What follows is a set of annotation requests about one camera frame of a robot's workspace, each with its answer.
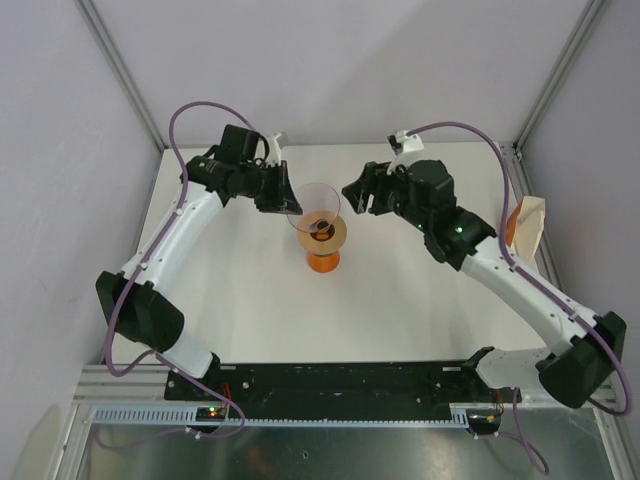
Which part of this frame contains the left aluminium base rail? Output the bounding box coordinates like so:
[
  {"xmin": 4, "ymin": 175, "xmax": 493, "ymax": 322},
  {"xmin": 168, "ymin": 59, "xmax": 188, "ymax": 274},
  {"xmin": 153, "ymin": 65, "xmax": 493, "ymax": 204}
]
[{"xmin": 73, "ymin": 364, "xmax": 169, "ymax": 404}]

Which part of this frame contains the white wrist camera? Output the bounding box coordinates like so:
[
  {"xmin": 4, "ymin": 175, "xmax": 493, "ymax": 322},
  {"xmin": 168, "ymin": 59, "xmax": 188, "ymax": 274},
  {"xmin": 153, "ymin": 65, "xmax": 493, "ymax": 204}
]
[
  {"xmin": 387, "ymin": 130, "xmax": 424, "ymax": 175},
  {"xmin": 263, "ymin": 132, "xmax": 288, "ymax": 167}
]

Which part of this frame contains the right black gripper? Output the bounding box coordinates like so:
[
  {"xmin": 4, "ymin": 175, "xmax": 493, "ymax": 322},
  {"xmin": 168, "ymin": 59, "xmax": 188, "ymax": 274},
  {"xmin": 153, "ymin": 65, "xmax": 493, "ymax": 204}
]
[{"xmin": 342, "ymin": 157, "xmax": 432, "ymax": 232}]

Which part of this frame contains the purple cable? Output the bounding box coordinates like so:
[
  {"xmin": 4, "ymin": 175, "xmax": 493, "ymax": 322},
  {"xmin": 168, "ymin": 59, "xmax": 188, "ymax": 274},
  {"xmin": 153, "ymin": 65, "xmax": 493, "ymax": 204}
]
[
  {"xmin": 94, "ymin": 102, "xmax": 256, "ymax": 450},
  {"xmin": 409, "ymin": 120, "xmax": 632, "ymax": 475}
]

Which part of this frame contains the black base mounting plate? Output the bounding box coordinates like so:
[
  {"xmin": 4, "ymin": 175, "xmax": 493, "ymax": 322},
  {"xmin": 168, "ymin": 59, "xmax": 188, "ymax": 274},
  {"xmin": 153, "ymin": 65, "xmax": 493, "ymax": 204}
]
[{"xmin": 164, "ymin": 360, "xmax": 517, "ymax": 418}]

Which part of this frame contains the right aluminium frame post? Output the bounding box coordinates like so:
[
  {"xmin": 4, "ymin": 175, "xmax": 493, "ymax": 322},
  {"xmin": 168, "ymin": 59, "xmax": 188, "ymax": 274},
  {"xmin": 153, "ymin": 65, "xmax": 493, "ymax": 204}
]
[{"xmin": 512, "ymin": 0, "xmax": 610, "ymax": 152}]

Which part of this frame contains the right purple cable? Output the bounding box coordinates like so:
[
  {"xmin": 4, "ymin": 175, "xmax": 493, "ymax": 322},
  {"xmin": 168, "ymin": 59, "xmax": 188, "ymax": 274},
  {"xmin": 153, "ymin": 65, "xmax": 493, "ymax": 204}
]
[{"xmin": 409, "ymin": 120, "xmax": 632, "ymax": 475}]

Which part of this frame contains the orange glass carafe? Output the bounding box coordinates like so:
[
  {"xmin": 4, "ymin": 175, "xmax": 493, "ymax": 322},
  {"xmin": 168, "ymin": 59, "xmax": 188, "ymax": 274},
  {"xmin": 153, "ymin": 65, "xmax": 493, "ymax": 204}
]
[{"xmin": 306, "ymin": 250, "xmax": 341, "ymax": 274}]

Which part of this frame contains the wooden dripper ring holder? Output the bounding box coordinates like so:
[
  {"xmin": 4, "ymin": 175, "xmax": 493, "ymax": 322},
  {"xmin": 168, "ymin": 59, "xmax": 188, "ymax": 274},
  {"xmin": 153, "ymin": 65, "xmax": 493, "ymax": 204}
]
[{"xmin": 297, "ymin": 210, "xmax": 347, "ymax": 256}]

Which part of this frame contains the right aluminium table rail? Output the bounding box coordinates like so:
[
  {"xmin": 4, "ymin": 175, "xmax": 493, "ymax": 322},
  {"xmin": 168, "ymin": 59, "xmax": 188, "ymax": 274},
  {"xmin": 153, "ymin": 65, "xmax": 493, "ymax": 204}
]
[{"xmin": 499, "ymin": 142, "xmax": 560, "ymax": 287}]

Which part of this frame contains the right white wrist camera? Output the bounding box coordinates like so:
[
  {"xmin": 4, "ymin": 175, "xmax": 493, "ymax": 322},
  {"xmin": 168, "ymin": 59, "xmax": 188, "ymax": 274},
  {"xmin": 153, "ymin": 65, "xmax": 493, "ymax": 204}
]
[{"xmin": 387, "ymin": 130, "xmax": 424, "ymax": 175}]

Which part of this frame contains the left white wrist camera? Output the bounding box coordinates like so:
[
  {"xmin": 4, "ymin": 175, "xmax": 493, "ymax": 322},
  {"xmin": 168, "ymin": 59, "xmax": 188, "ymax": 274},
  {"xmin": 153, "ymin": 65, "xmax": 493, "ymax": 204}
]
[{"xmin": 263, "ymin": 132, "xmax": 288, "ymax": 167}]

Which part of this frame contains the left aluminium frame post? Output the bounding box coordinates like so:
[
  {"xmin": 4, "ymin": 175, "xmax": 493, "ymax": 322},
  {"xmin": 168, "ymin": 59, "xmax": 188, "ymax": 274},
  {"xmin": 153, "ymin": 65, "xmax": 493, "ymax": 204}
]
[{"xmin": 74, "ymin": 0, "xmax": 166, "ymax": 152}]

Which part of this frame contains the paper coffee filter stack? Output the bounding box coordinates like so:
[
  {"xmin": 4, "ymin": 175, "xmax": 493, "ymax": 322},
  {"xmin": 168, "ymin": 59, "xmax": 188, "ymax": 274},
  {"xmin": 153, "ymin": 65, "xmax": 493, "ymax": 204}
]
[{"xmin": 506, "ymin": 196, "xmax": 546, "ymax": 265}]

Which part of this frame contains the grey slotted cable duct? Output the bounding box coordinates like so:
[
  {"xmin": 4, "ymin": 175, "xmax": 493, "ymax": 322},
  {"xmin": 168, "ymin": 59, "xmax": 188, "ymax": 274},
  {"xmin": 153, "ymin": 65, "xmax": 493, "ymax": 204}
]
[{"xmin": 90, "ymin": 404, "xmax": 501, "ymax": 429}]

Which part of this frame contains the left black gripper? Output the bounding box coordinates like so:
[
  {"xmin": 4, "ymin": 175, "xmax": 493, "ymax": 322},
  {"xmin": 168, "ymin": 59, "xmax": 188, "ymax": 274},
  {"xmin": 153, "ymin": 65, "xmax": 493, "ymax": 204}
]
[{"xmin": 239, "ymin": 160, "xmax": 302, "ymax": 216}]

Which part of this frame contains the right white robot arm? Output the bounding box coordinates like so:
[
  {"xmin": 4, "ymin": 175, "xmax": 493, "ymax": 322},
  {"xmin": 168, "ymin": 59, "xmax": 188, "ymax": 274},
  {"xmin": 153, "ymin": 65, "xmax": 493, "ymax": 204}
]
[{"xmin": 342, "ymin": 160, "xmax": 626, "ymax": 408}]

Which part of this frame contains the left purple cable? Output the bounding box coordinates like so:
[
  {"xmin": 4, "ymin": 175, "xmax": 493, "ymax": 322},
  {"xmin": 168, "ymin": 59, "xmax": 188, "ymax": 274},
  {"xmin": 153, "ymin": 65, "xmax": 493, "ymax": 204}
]
[{"xmin": 94, "ymin": 102, "xmax": 256, "ymax": 450}]

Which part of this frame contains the aluminium frame post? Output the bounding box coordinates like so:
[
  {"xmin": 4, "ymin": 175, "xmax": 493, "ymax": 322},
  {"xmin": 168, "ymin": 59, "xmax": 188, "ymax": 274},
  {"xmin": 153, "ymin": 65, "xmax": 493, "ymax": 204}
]
[
  {"xmin": 74, "ymin": 0, "xmax": 166, "ymax": 152},
  {"xmin": 512, "ymin": 0, "xmax": 610, "ymax": 152}
]

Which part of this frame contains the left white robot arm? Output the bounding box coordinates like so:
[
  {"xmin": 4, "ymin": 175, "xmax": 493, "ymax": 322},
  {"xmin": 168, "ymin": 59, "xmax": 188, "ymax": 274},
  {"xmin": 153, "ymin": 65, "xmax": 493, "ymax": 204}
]
[{"xmin": 96, "ymin": 125, "xmax": 302, "ymax": 400}]

